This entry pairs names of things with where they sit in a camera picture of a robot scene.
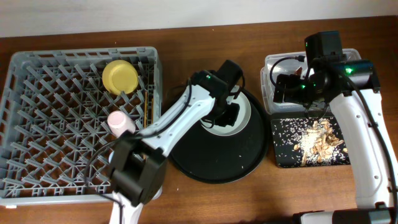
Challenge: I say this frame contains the grey dishwasher rack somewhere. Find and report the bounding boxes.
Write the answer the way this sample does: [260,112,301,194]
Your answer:
[1,47,162,207]

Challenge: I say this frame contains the clear plastic bin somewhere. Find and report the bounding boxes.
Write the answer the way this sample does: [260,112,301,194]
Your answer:
[261,49,380,114]

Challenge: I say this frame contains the wooden chopstick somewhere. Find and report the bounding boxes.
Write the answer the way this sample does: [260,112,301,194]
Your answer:
[150,97,155,124]
[143,91,148,128]

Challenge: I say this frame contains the food leftovers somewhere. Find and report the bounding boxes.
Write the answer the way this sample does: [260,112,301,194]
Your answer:
[292,118,349,167]

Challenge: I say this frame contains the yellow bowl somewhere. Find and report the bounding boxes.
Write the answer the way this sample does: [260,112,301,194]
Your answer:
[102,60,139,95]

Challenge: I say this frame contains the round black tray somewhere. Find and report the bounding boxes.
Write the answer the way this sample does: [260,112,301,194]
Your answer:
[169,90,270,184]

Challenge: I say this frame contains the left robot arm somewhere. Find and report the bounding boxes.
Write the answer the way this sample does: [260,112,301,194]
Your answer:
[95,60,247,223]

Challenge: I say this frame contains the brown gold snack wrapper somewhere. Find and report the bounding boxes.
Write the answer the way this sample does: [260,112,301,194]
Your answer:
[294,67,303,76]

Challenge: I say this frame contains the pink plastic cup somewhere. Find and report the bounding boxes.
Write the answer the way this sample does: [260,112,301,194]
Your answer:
[107,111,136,138]

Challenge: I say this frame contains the grey round plate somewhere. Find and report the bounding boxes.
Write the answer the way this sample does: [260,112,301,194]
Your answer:
[200,91,251,136]

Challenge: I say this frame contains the black rectangular tray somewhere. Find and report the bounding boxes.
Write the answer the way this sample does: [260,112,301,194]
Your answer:
[271,111,345,168]

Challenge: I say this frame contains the blue plastic cup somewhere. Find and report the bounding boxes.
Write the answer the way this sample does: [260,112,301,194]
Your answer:
[108,152,114,163]

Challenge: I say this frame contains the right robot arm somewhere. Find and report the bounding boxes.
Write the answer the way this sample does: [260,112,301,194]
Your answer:
[269,31,397,223]

